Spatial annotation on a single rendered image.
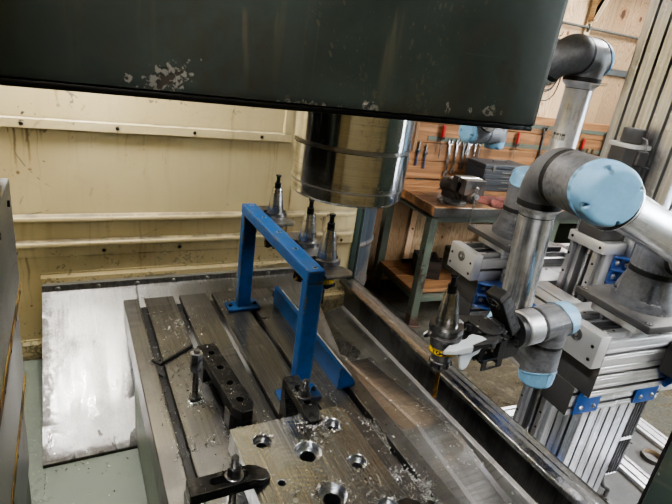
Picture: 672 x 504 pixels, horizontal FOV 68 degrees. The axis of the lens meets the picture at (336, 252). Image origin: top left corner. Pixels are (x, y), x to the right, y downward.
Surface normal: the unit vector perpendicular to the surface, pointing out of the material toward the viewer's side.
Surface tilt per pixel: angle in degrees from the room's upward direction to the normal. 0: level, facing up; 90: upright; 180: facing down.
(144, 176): 90
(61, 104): 90
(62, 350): 25
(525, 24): 90
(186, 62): 90
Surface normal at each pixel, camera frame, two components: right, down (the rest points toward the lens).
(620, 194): 0.12, 0.33
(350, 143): -0.10, 0.35
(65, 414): 0.30, -0.69
